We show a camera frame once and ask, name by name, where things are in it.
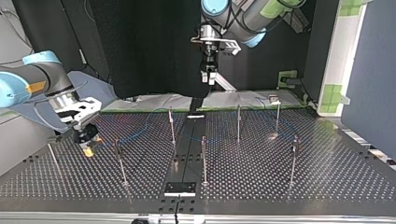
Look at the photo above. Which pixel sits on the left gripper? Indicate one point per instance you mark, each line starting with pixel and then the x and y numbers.
pixel 210 63

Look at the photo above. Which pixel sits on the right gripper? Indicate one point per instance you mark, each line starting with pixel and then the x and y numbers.
pixel 87 134

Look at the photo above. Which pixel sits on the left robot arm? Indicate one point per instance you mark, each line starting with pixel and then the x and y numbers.
pixel 214 4

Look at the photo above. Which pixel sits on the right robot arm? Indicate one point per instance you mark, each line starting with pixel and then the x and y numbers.
pixel 46 74

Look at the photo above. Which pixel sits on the connector holder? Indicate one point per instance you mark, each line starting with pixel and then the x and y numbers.
pixel 274 99

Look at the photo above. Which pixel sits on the silver angled bar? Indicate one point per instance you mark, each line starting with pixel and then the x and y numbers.
pixel 225 83

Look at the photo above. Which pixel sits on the grey board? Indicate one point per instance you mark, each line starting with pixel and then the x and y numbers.
pixel 93 90

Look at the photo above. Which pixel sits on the black panel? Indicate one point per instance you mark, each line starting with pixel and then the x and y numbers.
pixel 149 46

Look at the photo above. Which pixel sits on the metal post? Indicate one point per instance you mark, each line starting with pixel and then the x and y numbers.
pixel 204 165
pixel 121 165
pixel 277 116
pixel 172 130
pixel 293 168
pixel 53 158
pixel 238 124

